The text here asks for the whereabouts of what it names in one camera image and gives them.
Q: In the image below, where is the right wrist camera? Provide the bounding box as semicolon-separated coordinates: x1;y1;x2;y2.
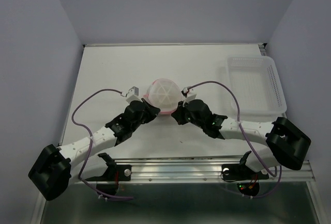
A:
181;87;197;106

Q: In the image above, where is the white mesh laundry bag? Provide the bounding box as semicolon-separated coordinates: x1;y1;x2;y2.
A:
143;78;182;115

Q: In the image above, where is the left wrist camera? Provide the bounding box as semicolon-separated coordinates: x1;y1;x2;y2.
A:
121;86;142;103

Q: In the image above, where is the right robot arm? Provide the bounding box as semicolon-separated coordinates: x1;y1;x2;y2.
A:
171;99;311;177

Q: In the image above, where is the white plastic basket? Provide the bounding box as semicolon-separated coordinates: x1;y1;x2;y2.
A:
226;55;287;116

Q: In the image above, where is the aluminium mounting rail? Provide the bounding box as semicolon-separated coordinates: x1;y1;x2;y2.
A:
80;156;316;183

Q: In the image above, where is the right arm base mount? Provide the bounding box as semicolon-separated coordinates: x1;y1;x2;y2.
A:
220;151;269;198

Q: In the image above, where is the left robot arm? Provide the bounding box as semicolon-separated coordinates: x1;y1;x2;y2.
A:
28;99;160;201

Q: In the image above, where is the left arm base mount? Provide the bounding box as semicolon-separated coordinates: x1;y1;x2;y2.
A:
83;153;133;202

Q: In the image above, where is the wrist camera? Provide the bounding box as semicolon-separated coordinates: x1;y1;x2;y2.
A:
181;87;197;106
121;86;142;103

